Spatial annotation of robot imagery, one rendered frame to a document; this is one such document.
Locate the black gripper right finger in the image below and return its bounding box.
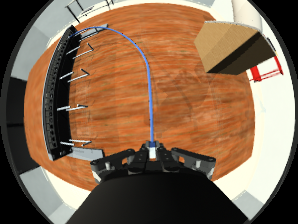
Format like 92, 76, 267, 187
155, 140, 216, 180

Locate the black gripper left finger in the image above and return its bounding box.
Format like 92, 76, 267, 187
90, 141, 150, 184

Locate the white and blue cable plug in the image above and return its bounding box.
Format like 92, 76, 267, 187
150, 141, 156, 158

